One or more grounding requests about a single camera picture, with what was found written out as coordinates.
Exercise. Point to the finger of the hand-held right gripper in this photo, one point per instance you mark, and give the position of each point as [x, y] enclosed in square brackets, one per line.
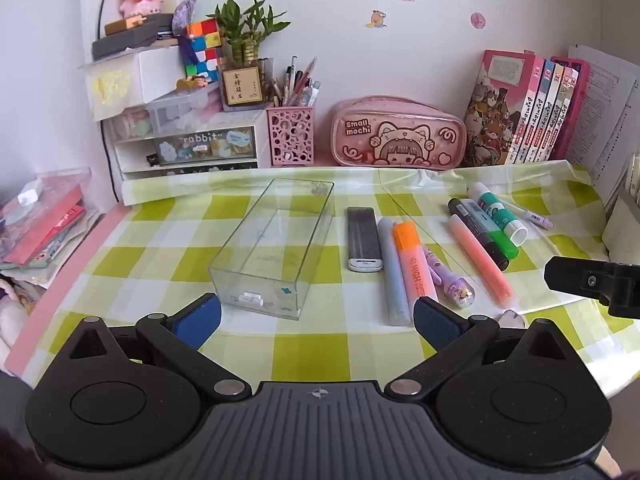
[590, 280]

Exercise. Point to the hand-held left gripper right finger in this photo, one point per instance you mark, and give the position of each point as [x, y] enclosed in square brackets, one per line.
[437, 320]

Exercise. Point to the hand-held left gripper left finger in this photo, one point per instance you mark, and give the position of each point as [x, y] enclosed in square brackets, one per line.
[197, 317]

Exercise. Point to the purple cartoon pen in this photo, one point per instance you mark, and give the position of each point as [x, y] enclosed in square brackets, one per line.
[452, 282]

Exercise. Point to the grey-blue highlighter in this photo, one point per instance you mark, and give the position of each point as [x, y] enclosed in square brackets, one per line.
[395, 275]

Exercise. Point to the orange highlighter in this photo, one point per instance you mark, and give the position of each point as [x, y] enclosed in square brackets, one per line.
[410, 255]

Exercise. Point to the pink highlighter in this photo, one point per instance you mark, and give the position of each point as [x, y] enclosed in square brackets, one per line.
[480, 260]

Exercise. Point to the thin purple pen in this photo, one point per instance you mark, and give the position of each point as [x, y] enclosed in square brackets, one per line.
[537, 218]

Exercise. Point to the black marker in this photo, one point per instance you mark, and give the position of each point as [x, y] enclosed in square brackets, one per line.
[500, 260]

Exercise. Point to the green highlighter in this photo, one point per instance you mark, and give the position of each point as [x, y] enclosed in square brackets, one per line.
[505, 244]

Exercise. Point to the clear plastic box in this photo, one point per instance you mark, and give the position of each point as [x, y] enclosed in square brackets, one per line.
[270, 255]

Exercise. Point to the grey pencil lead case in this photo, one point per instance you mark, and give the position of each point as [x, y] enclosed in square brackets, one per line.
[363, 235]

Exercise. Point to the white and green glue stick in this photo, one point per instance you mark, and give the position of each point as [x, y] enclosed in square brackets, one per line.
[495, 210]

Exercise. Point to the white eraser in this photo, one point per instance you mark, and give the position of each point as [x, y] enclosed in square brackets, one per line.
[512, 319]

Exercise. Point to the green checked tablecloth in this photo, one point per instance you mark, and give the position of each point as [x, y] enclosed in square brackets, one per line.
[325, 350]

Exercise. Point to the white drawer organizer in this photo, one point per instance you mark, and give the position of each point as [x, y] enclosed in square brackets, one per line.
[200, 147]

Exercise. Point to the pink slipcase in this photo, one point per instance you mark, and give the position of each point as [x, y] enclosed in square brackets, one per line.
[577, 110]

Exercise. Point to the printed paper sheets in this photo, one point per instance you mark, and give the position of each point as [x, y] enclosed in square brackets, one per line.
[610, 110]

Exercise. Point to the light-spine book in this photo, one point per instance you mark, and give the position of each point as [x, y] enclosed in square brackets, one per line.
[555, 110]
[566, 110]

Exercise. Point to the pile of pink notebooks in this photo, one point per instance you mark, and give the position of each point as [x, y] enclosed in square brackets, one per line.
[45, 220]

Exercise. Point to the blue-spine book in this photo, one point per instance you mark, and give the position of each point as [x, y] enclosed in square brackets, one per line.
[542, 105]

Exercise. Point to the white plush toy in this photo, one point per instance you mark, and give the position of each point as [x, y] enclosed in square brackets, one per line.
[12, 315]

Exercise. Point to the pink cartoon pencil case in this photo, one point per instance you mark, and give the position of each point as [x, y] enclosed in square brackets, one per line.
[400, 135]

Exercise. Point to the pink-spine illustrated book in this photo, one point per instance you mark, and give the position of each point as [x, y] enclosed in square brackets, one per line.
[495, 110]

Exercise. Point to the pink perforated pen holder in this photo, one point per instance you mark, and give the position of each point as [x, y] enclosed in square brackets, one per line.
[291, 137]

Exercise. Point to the clear plastic container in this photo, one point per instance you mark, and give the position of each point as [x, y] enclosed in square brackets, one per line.
[185, 105]

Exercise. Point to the glass vase with label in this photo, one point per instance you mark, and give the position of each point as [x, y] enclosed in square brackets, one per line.
[242, 87]

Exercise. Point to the small colourful toy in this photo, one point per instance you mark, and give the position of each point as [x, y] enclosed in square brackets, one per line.
[192, 82]

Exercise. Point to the white storage box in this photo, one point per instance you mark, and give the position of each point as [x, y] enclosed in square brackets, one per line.
[150, 72]

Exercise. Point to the bunch of pens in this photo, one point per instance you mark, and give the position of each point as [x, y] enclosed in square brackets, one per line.
[295, 85]

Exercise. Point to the colourful puzzle cube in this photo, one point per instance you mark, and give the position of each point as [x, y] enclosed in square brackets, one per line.
[202, 50]

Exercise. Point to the dark grey box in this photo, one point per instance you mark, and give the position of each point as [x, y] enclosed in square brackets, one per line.
[130, 40]

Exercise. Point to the green bamboo plant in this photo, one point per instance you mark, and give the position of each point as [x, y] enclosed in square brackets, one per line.
[245, 25]

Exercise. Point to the purple tassel charm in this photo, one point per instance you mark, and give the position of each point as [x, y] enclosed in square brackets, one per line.
[182, 15]

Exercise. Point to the round pink wall sticker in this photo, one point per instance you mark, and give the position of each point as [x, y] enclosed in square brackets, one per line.
[478, 20]

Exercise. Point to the duck wall sticker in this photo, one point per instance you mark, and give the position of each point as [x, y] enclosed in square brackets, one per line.
[376, 20]

